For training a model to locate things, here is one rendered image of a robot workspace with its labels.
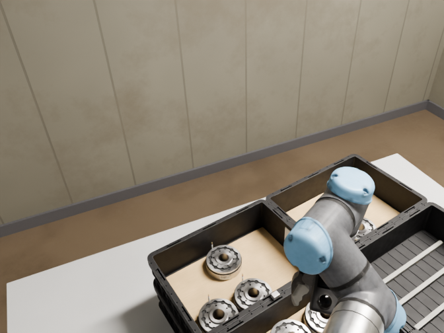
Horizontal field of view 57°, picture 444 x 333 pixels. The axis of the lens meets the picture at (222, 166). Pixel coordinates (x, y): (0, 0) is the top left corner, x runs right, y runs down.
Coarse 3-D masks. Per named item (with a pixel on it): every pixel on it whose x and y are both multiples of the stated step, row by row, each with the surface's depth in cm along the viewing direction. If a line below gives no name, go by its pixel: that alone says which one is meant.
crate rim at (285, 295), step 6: (282, 294) 100; (288, 294) 100; (270, 300) 98; (276, 300) 99; (282, 300) 99; (264, 306) 97; (270, 306) 97; (252, 312) 96; (258, 312) 96; (240, 318) 95; (246, 318) 95; (252, 318) 95; (234, 324) 94; (240, 324) 94; (222, 330) 93; (228, 330) 93; (234, 330) 93; (402, 330) 91; (408, 330) 91
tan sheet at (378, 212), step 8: (312, 200) 140; (376, 200) 138; (296, 208) 137; (304, 208) 137; (368, 208) 136; (376, 208) 135; (384, 208) 135; (392, 208) 135; (296, 216) 134; (368, 216) 133; (376, 216) 133; (384, 216) 132; (392, 216) 132; (376, 224) 130
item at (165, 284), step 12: (252, 204) 125; (264, 204) 125; (228, 216) 121; (276, 216) 121; (204, 228) 118; (180, 240) 115; (156, 252) 112; (156, 264) 108; (156, 276) 108; (168, 288) 102; (288, 288) 101; (180, 300) 100; (264, 300) 99; (180, 312) 97; (240, 312) 96; (192, 324) 94; (228, 324) 94
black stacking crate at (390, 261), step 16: (432, 208) 122; (416, 224) 123; (432, 224) 124; (384, 240) 115; (400, 240) 122; (416, 240) 124; (432, 240) 124; (368, 256) 115; (384, 256) 120; (400, 256) 120; (432, 256) 119; (384, 272) 116; (416, 272) 115; (432, 272) 115; (400, 288) 111; (432, 288) 111; (416, 304) 107; (432, 304) 107; (416, 320) 104; (432, 320) 103
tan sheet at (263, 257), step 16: (240, 240) 127; (256, 240) 127; (272, 240) 126; (256, 256) 122; (272, 256) 121; (176, 272) 118; (192, 272) 118; (240, 272) 117; (256, 272) 117; (272, 272) 117; (288, 272) 117; (176, 288) 114; (192, 288) 114; (208, 288) 114; (224, 288) 113; (272, 288) 113; (192, 304) 110
